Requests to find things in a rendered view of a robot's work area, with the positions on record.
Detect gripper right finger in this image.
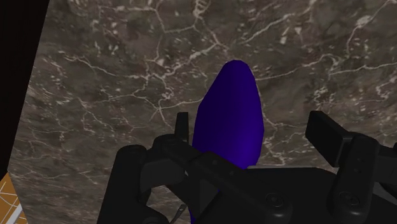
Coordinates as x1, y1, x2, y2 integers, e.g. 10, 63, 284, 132
305, 110, 397, 224

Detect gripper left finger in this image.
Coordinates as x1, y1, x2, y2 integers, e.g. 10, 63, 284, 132
96, 111, 293, 224

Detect blue oval object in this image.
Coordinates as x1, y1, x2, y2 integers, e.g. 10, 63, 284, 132
189, 59, 265, 224

